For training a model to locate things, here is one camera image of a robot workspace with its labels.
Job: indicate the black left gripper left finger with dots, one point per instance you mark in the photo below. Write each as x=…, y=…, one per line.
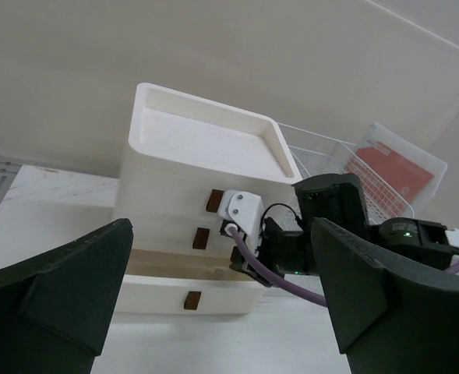
x=56, y=307

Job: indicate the white wire mesh organizer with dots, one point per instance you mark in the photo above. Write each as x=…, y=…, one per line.
x=315, y=154

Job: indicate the red booklet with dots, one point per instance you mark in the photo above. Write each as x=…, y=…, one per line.
x=399, y=177

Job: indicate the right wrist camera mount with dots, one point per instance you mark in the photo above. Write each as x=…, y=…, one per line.
x=244, y=209

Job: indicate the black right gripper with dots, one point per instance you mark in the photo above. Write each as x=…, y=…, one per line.
x=280, y=252

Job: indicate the white three-drawer storage box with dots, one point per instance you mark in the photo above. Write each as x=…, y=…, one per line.
x=182, y=153

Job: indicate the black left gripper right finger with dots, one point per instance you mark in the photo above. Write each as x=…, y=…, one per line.
x=390, y=314

